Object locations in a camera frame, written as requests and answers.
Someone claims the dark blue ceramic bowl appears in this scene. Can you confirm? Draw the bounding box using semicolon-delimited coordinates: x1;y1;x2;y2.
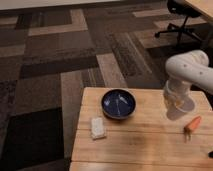
101;89;136;120

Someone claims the black office chair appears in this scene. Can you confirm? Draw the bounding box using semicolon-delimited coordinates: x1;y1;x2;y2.
154;0;205;48

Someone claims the orange toy carrot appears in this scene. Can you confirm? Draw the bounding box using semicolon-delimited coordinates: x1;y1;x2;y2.
184;116;201;133

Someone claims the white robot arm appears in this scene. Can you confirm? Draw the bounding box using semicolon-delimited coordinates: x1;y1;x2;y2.
163;50;213;111

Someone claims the light wooden desk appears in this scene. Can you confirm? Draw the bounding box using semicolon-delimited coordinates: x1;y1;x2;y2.
184;0;213;20

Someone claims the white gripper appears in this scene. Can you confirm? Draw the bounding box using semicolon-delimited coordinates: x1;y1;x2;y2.
163;78;195;112

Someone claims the white wrapped packet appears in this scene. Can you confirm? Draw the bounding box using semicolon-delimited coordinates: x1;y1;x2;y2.
91;117;106;139

